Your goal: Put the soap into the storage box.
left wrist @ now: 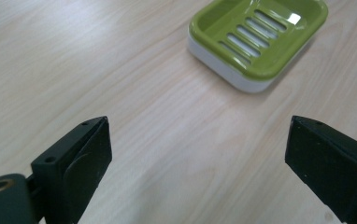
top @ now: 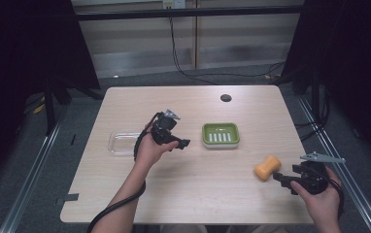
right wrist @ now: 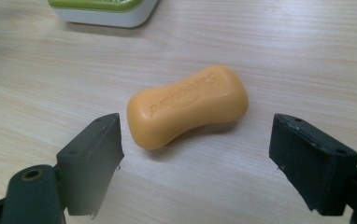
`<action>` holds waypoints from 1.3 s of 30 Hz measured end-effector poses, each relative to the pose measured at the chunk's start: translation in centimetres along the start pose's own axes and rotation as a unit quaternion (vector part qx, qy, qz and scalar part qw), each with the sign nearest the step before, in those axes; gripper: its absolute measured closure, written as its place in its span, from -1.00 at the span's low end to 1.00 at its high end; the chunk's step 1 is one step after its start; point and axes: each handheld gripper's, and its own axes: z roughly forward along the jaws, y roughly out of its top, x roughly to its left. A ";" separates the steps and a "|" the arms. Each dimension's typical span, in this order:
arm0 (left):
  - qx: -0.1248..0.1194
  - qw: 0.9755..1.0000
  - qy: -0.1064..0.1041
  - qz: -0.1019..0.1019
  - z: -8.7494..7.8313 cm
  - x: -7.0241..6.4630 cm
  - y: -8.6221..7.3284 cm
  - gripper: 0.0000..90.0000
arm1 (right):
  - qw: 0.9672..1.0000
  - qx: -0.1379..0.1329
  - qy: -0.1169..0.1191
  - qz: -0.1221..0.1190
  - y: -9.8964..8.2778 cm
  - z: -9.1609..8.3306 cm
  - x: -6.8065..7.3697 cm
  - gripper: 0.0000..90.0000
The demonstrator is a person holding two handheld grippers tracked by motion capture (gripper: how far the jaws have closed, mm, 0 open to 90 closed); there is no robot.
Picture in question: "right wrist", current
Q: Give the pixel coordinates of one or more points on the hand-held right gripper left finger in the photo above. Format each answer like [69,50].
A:
[88,169]

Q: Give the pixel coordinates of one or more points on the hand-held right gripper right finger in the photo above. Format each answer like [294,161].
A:
[312,161]

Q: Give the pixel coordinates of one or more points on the orange soap bar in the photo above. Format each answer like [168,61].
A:
[182,109]

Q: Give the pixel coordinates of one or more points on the green and white soap dish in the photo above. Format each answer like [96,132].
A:
[103,11]

